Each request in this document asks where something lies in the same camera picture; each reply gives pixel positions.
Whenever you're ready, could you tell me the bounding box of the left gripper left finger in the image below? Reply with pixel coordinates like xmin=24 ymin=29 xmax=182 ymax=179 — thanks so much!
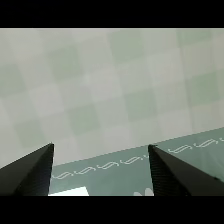
xmin=0 ymin=142 xmax=55 ymax=197

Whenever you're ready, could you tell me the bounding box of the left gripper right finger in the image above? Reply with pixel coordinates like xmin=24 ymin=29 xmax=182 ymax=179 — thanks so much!
xmin=147 ymin=143 xmax=224 ymax=197

